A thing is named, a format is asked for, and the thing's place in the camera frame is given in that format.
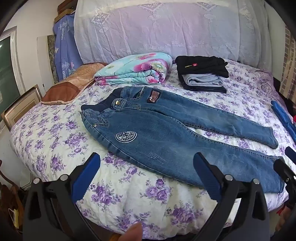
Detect white lace covered bedding pile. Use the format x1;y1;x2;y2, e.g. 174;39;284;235
73;0;273;70

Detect beige striped curtain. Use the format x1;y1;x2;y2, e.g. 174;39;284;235
279;25;296;102

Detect folded light blue garment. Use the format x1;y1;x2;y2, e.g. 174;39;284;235
181;73;224;88

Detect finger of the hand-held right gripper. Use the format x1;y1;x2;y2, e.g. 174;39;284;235
273;157;296;188
285;146;296;160

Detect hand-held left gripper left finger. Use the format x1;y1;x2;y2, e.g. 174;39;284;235
23;152;117;241

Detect green glass door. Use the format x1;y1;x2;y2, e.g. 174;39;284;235
0;27;26;109

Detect blue patterned cloth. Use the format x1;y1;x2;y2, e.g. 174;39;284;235
53;13;84;81

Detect brown pillow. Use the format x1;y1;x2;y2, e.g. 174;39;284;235
41;62;109;104

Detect folded black garment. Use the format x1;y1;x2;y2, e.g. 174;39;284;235
175;56;229;78

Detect folded teal pink floral blanket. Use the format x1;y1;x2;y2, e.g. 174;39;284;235
94;52;173;87

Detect wooden picture frame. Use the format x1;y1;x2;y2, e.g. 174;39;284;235
1;85;43;129

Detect blue denim pants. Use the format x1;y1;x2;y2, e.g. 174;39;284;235
80;86;287;194

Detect marbled board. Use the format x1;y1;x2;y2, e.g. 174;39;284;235
47;35;60;84

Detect bed with purple floral quilt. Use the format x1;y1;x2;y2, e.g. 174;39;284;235
9;58;296;239

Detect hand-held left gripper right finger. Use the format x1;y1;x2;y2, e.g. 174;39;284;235
193;152;270;241

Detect person's left hand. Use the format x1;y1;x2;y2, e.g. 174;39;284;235
118;222;144;241

